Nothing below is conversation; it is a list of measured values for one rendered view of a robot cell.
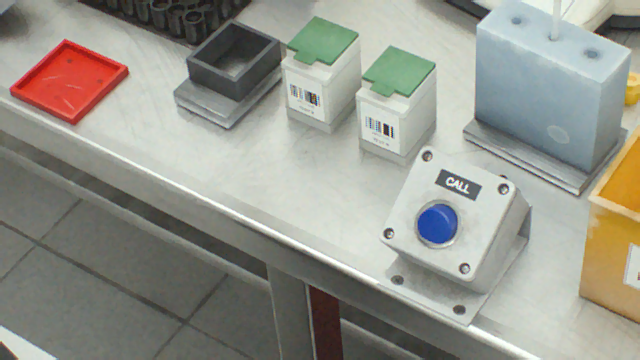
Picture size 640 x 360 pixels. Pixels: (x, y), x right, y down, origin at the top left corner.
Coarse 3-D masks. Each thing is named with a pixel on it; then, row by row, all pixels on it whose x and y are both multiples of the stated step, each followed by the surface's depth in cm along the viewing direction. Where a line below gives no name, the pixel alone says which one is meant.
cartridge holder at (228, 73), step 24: (240, 24) 101; (216, 48) 101; (240, 48) 102; (264, 48) 99; (192, 72) 99; (216, 72) 97; (240, 72) 97; (264, 72) 99; (192, 96) 99; (216, 96) 99; (240, 96) 98; (216, 120) 98
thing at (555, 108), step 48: (480, 48) 90; (528, 48) 87; (576, 48) 87; (624, 48) 87; (480, 96) 94; (528, 96) 90; (576, 96) 87; (624, 96) 90; (480, 144) 95; (528, 144) 94; (576, 144) 90; (576, 192) 91
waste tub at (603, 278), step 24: (624, 168) 81; (600, 192) 79; (624, 192) 84; (600, 216) 79; (624, 216) 77; (600, 240) 80; (624, 240) 79; (600, 264) 82; (624, 264) 80; (600, 288) 84; (624, 288) 82; (624, 312) 84
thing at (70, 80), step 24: (72, 48) 105; (48, 72) 103; (72, 72) 103; (96, 72) 103; (120, 72) 102; (24, 96) 101; (48, 96) 102; (72, 96) 101; (96, 96) 100; (72, 120) 99
